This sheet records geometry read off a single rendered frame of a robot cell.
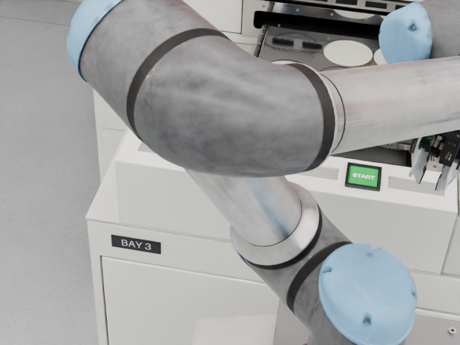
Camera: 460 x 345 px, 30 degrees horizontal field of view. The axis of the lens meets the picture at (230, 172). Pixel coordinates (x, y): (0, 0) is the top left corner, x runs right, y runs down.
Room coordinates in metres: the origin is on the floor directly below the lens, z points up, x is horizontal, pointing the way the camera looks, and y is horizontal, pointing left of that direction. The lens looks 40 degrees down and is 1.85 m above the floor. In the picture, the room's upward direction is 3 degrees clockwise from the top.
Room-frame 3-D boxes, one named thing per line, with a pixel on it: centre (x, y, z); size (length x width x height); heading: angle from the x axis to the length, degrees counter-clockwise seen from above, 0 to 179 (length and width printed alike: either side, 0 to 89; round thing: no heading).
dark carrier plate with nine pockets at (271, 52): (1.42, -0.21, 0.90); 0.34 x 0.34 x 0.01; 81
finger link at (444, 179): (0.95, -0.31, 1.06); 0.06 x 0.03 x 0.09; 156
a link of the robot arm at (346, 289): (0.69, -0.16, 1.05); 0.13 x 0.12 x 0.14; 36
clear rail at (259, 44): (1.45, -0.03, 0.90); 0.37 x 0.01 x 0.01; 171
